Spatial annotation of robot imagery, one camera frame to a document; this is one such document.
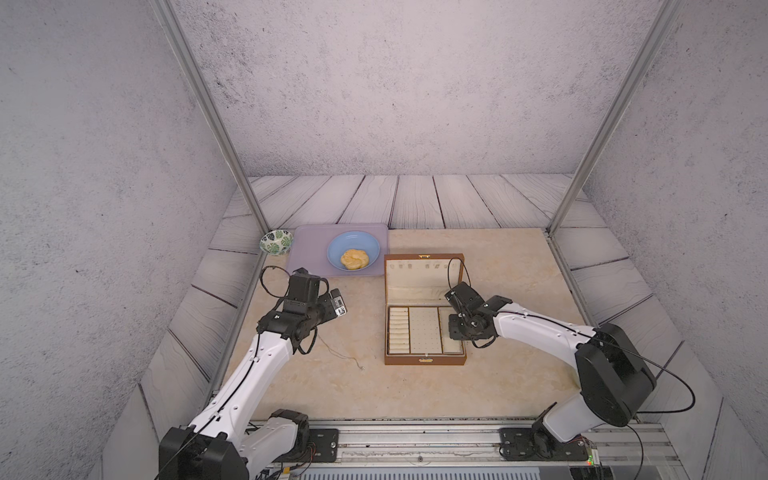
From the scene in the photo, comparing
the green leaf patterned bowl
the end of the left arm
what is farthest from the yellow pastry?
the end of the left arm

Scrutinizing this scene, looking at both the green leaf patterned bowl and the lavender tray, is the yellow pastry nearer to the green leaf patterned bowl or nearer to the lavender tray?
the lavender tray

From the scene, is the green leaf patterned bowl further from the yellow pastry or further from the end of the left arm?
the end of the left arm

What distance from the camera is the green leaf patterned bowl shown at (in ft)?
3.80

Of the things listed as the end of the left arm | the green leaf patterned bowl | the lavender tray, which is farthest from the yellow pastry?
the end of the left arm

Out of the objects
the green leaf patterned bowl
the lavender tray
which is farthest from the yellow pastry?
the green leaf patterned bowl

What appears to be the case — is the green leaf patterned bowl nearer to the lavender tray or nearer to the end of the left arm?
the lavender tray

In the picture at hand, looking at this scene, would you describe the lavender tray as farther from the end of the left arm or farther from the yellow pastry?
the end of the left arm

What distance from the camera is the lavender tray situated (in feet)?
3.59
